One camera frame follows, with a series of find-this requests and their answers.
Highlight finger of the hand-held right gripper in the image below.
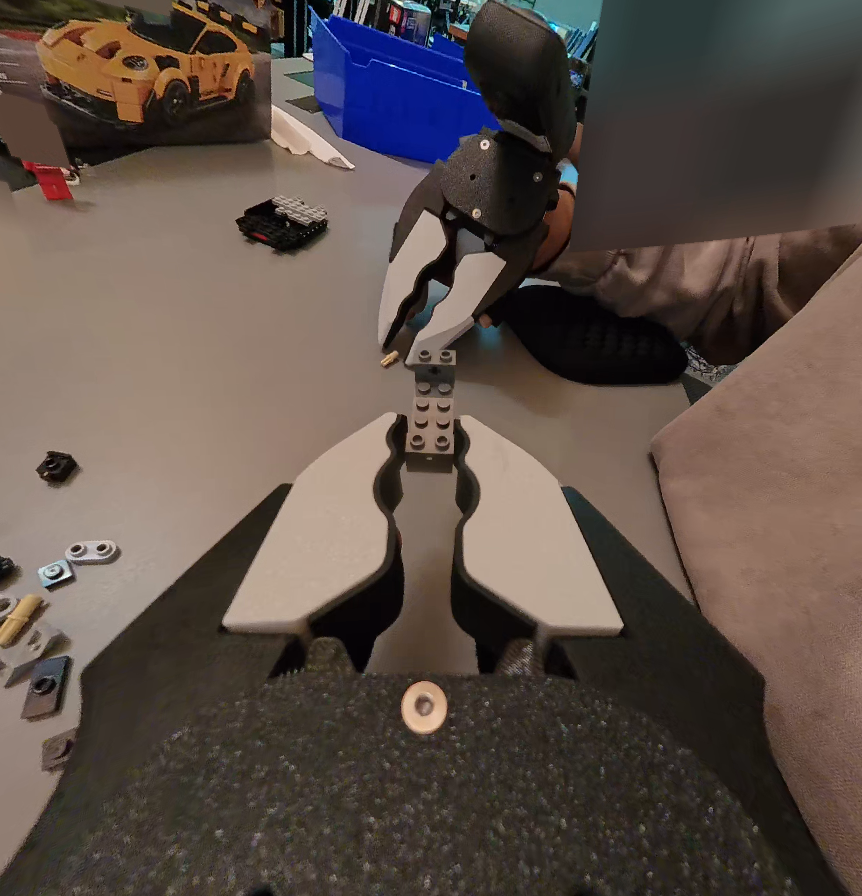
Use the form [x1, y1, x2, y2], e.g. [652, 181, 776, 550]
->
[377, 209, 456, 351]
[404, 251, 509, 367]

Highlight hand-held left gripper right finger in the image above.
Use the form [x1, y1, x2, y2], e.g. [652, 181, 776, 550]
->
[450, 416, 624, 669]

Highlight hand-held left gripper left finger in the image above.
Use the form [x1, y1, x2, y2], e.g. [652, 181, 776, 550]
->
[222, 412, 405, 669]

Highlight black toy car chassis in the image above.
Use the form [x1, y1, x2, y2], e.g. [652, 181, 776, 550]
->
[236, 195, 331, 253]

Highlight dark grey brick assembly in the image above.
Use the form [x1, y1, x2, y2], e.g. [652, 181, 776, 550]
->
[405, 348, 459, 476]

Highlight person's right forearm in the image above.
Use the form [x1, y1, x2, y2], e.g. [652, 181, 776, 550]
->
[550, 217, 862, 366]

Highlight grey desk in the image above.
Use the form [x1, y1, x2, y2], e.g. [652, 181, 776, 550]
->
[0, 56, 698, 876]

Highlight person's right hand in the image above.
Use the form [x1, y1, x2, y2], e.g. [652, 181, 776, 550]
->
[527, 126, 587, 275]

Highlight blue plastic bin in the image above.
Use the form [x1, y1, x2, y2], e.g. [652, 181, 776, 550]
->
[310, 10, 503, 164]

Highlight black mesh wrist rest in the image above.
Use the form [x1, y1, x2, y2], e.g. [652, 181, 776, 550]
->
[501, 283, 689, 386]

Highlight dark printed box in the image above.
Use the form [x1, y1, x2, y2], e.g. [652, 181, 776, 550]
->
[385, 0, 433, 41]

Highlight scattered small toy bricks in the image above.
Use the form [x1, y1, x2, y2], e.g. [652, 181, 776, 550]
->
[0, 450, 121, 772]

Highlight person's beige sweatshirt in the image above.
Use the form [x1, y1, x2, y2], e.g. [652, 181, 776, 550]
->
[651, 231, 862, 896]

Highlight blue patterned fabric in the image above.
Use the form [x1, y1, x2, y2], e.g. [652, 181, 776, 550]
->
[683, 346, 741, 405]

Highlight toy car box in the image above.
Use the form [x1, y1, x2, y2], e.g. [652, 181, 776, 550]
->
[0, 0, 273, 167]

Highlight red toy minifigure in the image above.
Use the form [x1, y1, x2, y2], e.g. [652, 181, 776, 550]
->
[21, 161, 82, 203]

